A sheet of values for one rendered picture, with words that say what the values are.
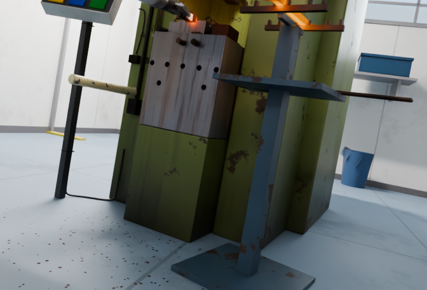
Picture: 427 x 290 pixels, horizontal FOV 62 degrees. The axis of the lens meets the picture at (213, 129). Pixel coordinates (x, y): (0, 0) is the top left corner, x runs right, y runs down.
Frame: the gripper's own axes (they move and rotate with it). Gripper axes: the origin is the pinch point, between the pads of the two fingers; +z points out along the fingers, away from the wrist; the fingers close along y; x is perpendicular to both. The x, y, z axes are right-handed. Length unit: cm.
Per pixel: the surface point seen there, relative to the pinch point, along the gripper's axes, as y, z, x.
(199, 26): 4.5, 5.2, -3.3
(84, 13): -49, -14, -5
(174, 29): -8.9, 5.2, -5.4
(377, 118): 73, 384, -9
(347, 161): 51, 333, -70
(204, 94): 16.7, -0.8, -34.4
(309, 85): 67, -28, -29
